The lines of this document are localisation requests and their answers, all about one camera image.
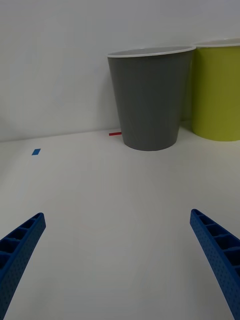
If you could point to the grey plastic waste bin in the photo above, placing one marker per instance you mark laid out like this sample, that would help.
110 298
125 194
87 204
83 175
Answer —
150 100

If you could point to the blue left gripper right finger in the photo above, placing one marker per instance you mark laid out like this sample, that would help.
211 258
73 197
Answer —
220 255

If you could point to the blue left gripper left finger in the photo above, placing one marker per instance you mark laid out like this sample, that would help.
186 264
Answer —
17 257

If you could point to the yellow-green plastic waste bin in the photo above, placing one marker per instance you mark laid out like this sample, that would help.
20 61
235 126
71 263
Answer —
217 92

